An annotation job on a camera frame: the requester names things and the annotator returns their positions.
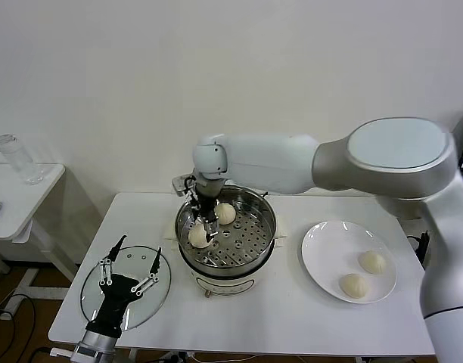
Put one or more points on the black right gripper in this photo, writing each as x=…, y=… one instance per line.
x=207, y=204

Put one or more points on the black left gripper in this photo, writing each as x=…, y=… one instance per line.
x=116, y=295

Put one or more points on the white steamed baozi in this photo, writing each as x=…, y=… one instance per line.
x=372, y=262
x=197, y=238
x=354, y=287
x=224, y=214

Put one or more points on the round glass lid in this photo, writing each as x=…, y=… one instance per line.
x=140, y=314

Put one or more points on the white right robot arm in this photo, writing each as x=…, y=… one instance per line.
x=273, y=162

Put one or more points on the steel perforated steamer basket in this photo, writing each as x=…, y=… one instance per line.
x=250, y=242

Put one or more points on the cream electric cooker pot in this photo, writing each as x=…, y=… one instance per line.
x=224, y=281

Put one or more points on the small white side table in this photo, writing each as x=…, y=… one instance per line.
x=53, y=253

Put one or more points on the white round plate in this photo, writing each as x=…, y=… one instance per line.
x=330, y=257

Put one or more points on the clear glass jar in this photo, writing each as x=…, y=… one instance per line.
x=21, y=162

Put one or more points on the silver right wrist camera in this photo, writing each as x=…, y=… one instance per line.
x=180, y=185

